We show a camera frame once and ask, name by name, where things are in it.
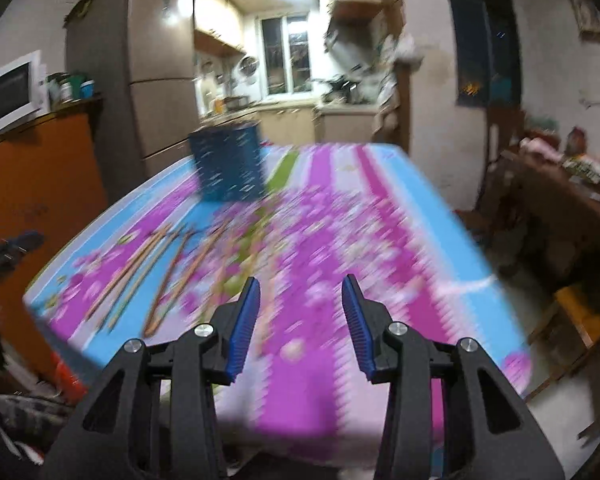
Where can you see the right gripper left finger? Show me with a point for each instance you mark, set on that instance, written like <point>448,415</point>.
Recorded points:
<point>150,414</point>

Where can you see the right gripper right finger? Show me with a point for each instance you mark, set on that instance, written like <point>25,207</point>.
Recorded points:
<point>489,432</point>

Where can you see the beige kitchen base cabinets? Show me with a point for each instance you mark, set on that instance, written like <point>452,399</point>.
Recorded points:
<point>305,122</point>

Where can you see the kitchen window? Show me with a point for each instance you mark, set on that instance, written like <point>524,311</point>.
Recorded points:
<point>286,55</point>

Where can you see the orange wooden cabinet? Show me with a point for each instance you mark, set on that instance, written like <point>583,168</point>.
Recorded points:
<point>50,183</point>

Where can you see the floral plastic tablecloth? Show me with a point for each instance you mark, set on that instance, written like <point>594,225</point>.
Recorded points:
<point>331,210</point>

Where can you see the white microwave oven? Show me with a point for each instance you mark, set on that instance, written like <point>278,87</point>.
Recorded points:
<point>23,90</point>

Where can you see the dark wooden side table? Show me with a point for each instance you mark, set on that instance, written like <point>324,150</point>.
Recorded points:
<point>562,220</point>

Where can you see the blue perforated utensil holder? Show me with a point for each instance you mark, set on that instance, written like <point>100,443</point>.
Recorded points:
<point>228,162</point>

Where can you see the grey refrigerator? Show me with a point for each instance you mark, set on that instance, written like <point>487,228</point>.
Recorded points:
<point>140,55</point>

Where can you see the framed wall picture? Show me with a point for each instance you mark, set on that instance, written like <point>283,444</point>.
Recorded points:
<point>587,17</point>

